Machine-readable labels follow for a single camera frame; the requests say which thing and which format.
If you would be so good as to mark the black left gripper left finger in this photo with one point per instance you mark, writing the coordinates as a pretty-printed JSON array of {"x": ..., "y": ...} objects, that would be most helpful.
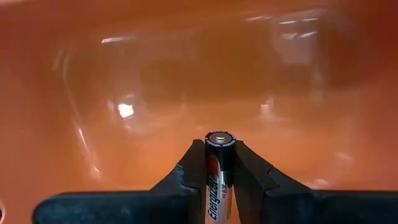
[{"x": 140, "y": 208}]

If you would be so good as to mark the orange plastic bin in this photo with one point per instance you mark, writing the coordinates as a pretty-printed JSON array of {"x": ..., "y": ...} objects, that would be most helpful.
[{"x": 124, "y": 77}]

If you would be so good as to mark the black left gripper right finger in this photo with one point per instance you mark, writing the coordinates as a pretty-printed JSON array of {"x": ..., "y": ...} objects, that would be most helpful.
[{"x": 295, "y": 208}]

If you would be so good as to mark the silver Energizer AA battery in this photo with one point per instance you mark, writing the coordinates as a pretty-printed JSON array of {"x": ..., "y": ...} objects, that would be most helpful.
[{"x": 219, "y": 174}]

